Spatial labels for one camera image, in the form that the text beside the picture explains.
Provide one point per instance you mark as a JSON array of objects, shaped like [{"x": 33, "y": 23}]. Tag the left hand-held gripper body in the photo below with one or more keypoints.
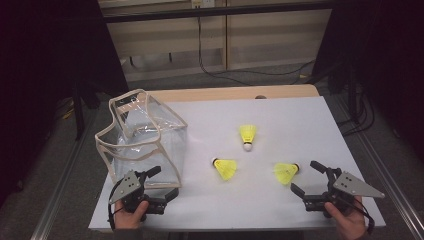
[{"x": 128, "y": 186}]

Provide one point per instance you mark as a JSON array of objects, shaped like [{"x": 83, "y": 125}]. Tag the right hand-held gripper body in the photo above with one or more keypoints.
[{"x": 353, "y": 186}]

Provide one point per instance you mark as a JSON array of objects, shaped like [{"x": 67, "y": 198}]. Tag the yellow shuttlecock with dark tip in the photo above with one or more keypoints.
[
  {"x": 285, "y": 172},
  {"x": 226, "y": 168}
]

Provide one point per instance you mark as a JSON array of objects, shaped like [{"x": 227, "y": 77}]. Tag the clear bag with beige trim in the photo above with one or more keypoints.
[{"x": 146, "y": 133}]

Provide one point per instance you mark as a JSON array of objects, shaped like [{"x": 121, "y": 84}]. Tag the yellow shuttlecock with white cork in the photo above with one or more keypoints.
[{"x": 247, "y": 133}]

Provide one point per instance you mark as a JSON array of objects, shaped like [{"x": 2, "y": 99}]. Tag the person's left hand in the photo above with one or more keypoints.
[{"x": 128, "y": 220}]

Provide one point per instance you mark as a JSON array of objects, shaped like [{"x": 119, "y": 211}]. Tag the person's right hand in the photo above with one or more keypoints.
[{"x": 350, "y": 225}]

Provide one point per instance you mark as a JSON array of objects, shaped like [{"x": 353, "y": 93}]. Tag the white table cover sheet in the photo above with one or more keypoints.
[{"x": 253, "y": 200}]

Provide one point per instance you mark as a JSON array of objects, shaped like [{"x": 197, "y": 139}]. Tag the black metal stand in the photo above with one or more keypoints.
[{"x": 79, "y": 116}]

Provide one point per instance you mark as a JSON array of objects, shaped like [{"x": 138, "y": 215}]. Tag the black curtain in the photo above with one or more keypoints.
[
  {"x": 393, "y": 50},
  {"x": 40, "y": 50}
]

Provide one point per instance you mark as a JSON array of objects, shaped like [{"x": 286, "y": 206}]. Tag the metal floor rail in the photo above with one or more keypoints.
[
  {"x": 53, "y": 206},
  {"x": 393, "y": 190}
]

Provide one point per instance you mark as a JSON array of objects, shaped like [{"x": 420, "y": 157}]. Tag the white wall socket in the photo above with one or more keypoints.
[{"x": 203, "y": 3}]

